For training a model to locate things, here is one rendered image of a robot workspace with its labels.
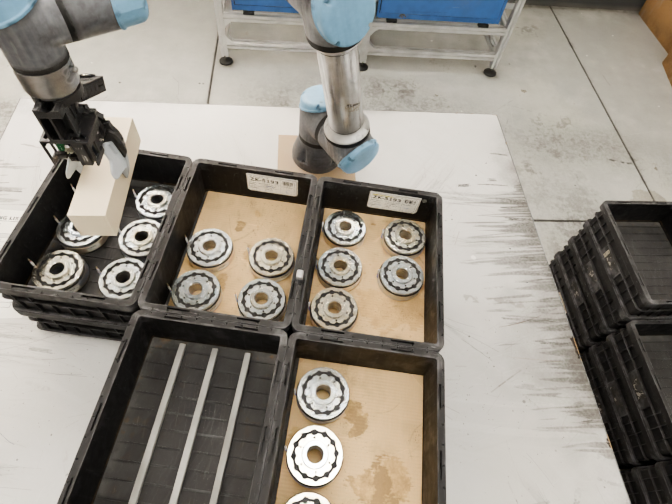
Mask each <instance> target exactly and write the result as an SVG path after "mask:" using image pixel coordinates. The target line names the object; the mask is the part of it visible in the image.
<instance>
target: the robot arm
mask: <svg viewBox="0 0 672 504"><path fill-rule="evenodd" d="M287 2H288V3H289V4H290V5H291V6H292V7H293V8H294V9H295V10H297V11H298V12H299V13H300V15H301V17H302V20H303V24H304V29H305V35H306V39H307V42H308V44H309V45H310V47H311V48H313V49H314V50H316V52H317V58H318V64H319V69H320V75H321V81H322V85H315V86H312V87H309V88H307V89H306V90H305V91H304V92H303V93H302V95H301V98H300V103H299V108H300V112H299V134H298V136H297V138H296V140H295V142H294V144H293V148H292V158H293V161H294V162H295V164H296V165H297V166H298V167H299V168H301V169H302V170H304V171H306V172H309V173H314V174H323V173H327V172H330V171H332V170H334V169H335V168H336V167H337V166H338V167H339V168H341V169H342V170H343V171H344V172H345V173H347V174H351V173H352V174H353V173H356V172H358V171H360V170H362V169H364V168H365V167H366V166H367V165H369V164H370V163H371V162H372V161H373V159H374V158H375V157H376V155H377V154H378V151H379V144H378V142H377V140H376V139H374V138H373V137H372V136H371V134H370V123H369V119H368V117H367V115H366V114H365V113H364V112H363V107H362V93H361V79H360V65H359V51H358V44H359V43H360V42H361V41H362V39H363V37H364V36H365V35H366V34H367V32H368V31H369V29H370V27H369V23H370V22H373V19H374V15H375V8H376V3H375V0H287ZM148 16H149V9H148V4H147V0H0V50H1V51H2V53H3V55H4V56H5V58H6V60H7V61H8V63H9V64H10V67H11V69H12V71H13V73H14V74H15V76H16V78H17V79H18V81H19V83H20V84H21V86H22V88H23V89H24V91H25V92H26V93H27V94H28V95H29V96H30V97H31V99H32V100H33V102H34V103H35V104H34V106H33V109H32V112H33V114H34V116H35V117H36V119H37V120H38V122H39V124H40V125H41V127H42V129H43V132H42V135H41V137H40V140H39V143H40V144H41V146H42V147H43V149H44V151H45V152H46V154H47V155H48V157H49V158H50V160H51V161H52V163H53V165H56V164H57V161H58V159H61V158H65V159H67V166H66V177H67V178H68V179H69V178H70V177H71V176H72V174H73V173H74V171H75V170H77V171H78V172H79V173H80V174H81V172H82V169H83V166H84V165H90V166H93V165H94V162H96V164H97V166H100V163H101V160H102V158H103V155H105V156H106V157H107V159H108V160H109V163H110V172H111V175H112V176H113V178H114V179H116V180H117V179H119V177H120V176H121V174H123V175H124V176H125V178H128V176H129V171H130V165H129V159H128V154H127V148H126V145H125V141H124V138H123V136H122V134H121V133H120V131H119V130H118V129H117V128H116V127H115V126H113V124H112V123H111V121H110V120H106V119H105V118H104V114H102V113H100V112H99V111H97V109H96V108H90V107H89V105H88V104H82V102H84V101H86V100H88V99H90V98H92V97H94V96H96V95H99V94H100V93H102V92H104V91H106V87H105V83H104V79H103V76H95V74H88V73H84V74H78V71H79V70H78V67H77V66H75V65H74V63H73V61H72V59H71V56H70V54H69V51H68V49H67V46H66V44H69V43H73V42H77V41H81V40H85V39H88V38H92V37H96V36H100V35H103V34H107V33H111V32H115V31H118V30H127V28H128V27H132V26H135V25H138V24H141V23H144V22H145V21H146V20H147V19H148ZM103 139H104V140H103ZM47 144H50V145H51V147H52V148H53V150H54V154H53V156H51V154H50V153H49V151H48V149H47V148H46V145H47ZM53 144H55V145H56V147H57V148H58V151H57V149H56V148H55V146H54V145H53Z"/></svg>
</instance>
